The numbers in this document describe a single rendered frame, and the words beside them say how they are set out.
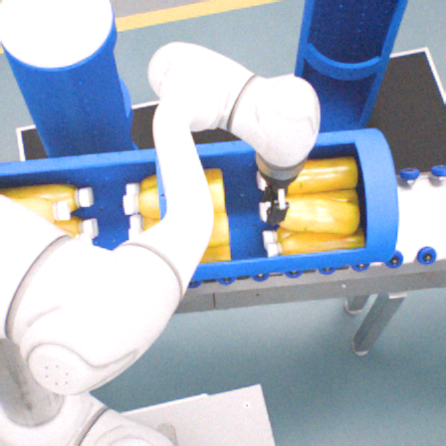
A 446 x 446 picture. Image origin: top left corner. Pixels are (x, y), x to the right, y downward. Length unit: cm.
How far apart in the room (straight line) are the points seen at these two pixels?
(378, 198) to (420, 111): 140
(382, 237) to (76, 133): 97
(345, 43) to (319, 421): 125
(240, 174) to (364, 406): 115
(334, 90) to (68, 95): 118
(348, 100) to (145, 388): 121
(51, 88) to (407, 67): 146
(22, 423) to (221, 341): 150
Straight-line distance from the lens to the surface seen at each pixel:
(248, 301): 196
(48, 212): 172
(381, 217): 169
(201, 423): 168
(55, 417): 141
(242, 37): 333
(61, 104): 220
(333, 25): 283
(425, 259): 193
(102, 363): 87
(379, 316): 241
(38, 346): 87
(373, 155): 171
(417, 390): 285
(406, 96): 308
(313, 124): 131
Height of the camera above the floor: 273
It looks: 68 degrees down
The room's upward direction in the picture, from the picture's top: straight up
